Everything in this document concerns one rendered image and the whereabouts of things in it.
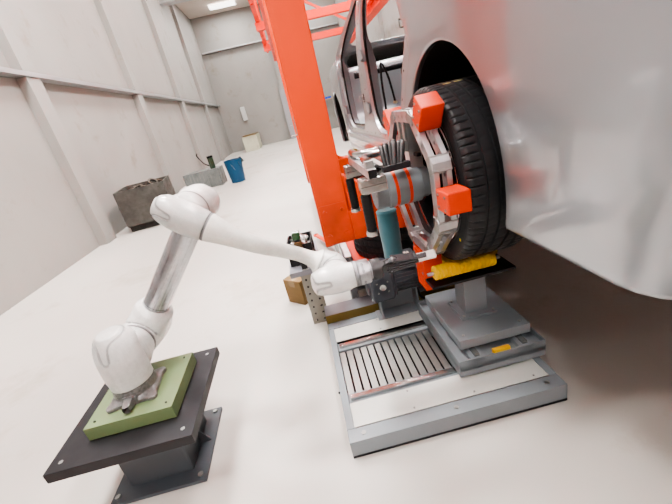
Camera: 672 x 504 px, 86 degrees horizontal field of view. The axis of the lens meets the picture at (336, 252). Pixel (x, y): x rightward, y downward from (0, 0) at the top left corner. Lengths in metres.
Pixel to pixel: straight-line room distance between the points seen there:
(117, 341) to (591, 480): 1.60
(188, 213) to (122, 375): 0.66
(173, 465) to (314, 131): 1.52
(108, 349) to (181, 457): 0.51
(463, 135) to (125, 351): 1.35
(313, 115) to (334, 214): 0.48
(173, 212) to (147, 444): 0.78
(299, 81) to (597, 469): 1.80
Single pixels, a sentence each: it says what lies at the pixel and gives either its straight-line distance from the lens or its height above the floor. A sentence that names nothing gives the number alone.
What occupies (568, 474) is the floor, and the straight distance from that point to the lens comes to 1.50.
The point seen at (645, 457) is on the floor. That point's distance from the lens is 1.60.
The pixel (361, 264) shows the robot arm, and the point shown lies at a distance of 1.24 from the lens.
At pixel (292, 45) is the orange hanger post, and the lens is 1.81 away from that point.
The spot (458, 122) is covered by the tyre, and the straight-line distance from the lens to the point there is 1.22.
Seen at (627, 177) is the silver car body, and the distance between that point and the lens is 0.81.
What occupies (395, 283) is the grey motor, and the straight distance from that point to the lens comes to 1.84.
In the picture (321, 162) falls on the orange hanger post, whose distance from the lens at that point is 1.80.
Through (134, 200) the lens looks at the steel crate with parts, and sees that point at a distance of 6.69.
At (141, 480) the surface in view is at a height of 0.03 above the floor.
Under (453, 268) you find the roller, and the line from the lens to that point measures 1.46.
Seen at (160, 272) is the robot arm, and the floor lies 0.76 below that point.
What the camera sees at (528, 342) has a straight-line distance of 1.67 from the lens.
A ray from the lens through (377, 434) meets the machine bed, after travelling 1.47.
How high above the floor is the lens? 1.19
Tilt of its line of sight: 22 degrees down
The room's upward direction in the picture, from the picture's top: 14 degrees counter-clockwise
